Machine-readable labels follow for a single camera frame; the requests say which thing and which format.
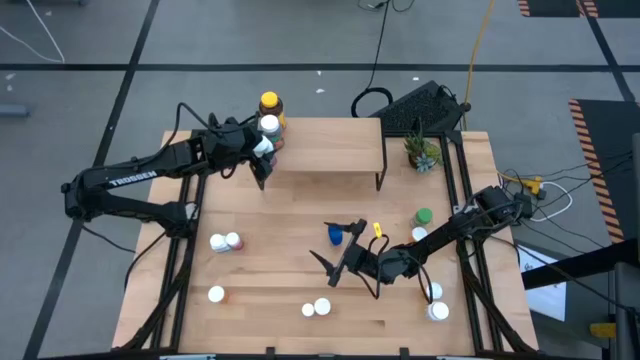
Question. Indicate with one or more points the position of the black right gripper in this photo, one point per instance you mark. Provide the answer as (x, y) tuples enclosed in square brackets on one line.
[(362, 262)]

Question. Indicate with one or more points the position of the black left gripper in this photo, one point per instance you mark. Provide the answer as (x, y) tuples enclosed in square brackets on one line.
[(227, 145)]

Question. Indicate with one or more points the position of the bottle with blue cap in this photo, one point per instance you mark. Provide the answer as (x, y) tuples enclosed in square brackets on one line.
[(335, 236)]

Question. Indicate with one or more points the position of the small white bottle black label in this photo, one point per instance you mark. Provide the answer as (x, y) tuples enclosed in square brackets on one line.
[(308, 310)]

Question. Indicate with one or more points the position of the green caffeine bottle green cap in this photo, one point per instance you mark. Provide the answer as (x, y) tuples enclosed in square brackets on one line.
[(424, 216)]

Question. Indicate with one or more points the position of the pink bottle white cap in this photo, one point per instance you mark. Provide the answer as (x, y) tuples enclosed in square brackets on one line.
[(233, 240)]

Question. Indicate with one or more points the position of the white bottle blue label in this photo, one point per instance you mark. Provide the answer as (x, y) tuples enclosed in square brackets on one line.
[(218, 242)]

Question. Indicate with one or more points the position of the white bottle colourful label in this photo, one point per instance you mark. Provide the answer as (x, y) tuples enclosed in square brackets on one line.
[(439, 311)]

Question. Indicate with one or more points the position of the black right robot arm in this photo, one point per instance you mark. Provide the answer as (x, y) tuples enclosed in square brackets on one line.
[(450, 230)]

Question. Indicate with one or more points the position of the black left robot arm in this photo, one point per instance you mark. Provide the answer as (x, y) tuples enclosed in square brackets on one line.
[(132, 177)]

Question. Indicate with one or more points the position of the wooden shelf black metal legs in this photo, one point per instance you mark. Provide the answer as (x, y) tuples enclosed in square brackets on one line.
[(330, 145)]

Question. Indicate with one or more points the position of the white cap bottle green label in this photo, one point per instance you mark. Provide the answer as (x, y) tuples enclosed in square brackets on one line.
[(270, 124)]

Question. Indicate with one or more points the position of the brown bottle yellow cap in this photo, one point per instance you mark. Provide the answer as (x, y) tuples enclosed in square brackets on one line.
[(270, 100)]

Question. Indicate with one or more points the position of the potted succulent plant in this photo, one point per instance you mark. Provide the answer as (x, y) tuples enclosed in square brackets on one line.
[(422, 152)]

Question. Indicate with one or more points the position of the black keyboard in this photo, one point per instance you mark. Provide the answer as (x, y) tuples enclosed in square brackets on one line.
[(420, 107)]

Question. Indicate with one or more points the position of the yellow power strip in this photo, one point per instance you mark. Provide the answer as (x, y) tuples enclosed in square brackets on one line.
[(532, 186)]

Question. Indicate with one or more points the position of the white paper sheet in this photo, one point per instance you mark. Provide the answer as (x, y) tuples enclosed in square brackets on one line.
[(545, 300)]

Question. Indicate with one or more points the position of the black slanted beam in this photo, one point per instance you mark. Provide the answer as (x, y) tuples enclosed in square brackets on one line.
[(575, 267)]

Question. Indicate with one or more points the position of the grey floor block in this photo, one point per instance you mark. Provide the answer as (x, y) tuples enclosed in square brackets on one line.
[(12, 110)]

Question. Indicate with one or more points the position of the black hazard striped floor mat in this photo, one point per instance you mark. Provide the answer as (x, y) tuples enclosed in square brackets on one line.
[(555, 7), (615, 150)]

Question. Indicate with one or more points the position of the black table edge bracket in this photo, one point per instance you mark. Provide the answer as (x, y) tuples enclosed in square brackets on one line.
[(404, 353), (270, 353)]

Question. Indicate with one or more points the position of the black aluminium table frame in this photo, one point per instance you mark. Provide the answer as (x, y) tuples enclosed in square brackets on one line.
[(452, 137)]

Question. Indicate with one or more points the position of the grey metal post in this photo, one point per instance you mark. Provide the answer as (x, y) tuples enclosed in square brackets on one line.
[(627, 310)]

